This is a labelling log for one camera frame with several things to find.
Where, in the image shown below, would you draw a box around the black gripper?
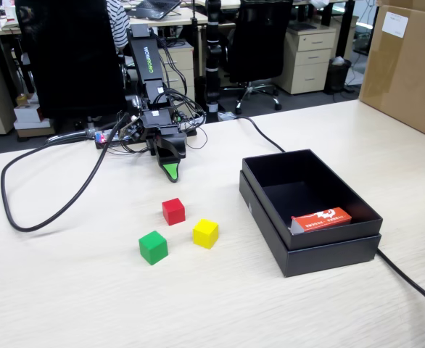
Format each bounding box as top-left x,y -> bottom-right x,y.
139,107 -> 189,183

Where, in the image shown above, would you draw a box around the red wooden cube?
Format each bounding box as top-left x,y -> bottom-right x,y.
161,197 -> 186,226

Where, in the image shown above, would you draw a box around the yellow wooden cube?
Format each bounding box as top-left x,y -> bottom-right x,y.
192,217 -> 220,250

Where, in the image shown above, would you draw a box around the green wooden cube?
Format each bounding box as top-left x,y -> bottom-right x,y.
138,230 -> 169,266

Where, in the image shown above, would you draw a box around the black open cardboard box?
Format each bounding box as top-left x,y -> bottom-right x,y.
242,148 -> 384,252

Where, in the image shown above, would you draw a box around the white box stack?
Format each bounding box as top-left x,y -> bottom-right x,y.
12,97 -> 56,139

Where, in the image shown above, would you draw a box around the large brown cardboard box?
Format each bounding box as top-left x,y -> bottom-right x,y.
358,0 -> 425,144

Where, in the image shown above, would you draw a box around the circuit board with red light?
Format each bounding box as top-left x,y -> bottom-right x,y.
94,130 -> 127,150

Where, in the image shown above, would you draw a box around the black jointed pole white rings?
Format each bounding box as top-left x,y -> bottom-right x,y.
204,0 -> 223,115

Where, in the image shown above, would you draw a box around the thin black stand pole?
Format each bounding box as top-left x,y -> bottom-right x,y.
190,0 -> 201,79

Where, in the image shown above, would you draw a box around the large black office chair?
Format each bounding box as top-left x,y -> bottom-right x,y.
14,0 -> 127,121

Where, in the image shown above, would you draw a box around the black mesh office chair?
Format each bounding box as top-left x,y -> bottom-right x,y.
220,0 -> 294,115

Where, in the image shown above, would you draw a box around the person in striped shirt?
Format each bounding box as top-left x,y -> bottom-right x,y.
104,0 -> 131,52

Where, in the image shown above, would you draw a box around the black laptop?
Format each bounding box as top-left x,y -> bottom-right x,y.
126,0 -> 183,21

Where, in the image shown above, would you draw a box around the orange printed carton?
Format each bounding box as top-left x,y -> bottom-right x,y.
288,207 -> 353,236

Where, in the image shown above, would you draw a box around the beige three drawer cabinet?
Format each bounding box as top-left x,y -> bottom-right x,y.
271,26 -> 338,96

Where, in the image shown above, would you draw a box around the black trash bin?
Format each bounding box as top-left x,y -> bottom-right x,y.
323,57 -> 352,95

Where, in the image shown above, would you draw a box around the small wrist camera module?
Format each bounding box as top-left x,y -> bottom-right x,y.
123,115 -> 143,143

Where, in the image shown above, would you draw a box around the beige drawer cabinet with cables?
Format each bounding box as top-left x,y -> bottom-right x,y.
157,41 -> 197,103

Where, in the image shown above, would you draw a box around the gray corrugated cable sleeve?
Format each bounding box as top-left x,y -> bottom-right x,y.
44,127 -> 98,146

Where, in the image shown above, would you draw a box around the thick black looped cable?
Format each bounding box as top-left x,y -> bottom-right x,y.
0,112 -> 130,233

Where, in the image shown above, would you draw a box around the thick black long cable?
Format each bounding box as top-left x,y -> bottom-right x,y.
233,115 -> 425,348

